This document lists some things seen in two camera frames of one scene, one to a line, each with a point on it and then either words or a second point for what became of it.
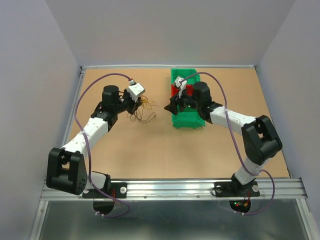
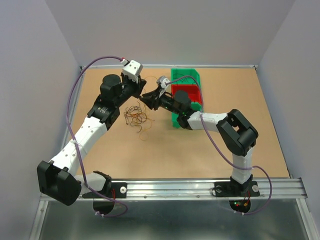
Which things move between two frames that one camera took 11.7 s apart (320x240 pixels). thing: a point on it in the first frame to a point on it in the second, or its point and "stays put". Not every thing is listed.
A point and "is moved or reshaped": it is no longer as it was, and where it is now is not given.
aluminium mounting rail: (286, 189) stays put
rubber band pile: (144, 113) is moved or reshaped
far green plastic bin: (190, 75) stays put
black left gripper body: (127, 103) to (129, 88)
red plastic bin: (189, 87) stays put
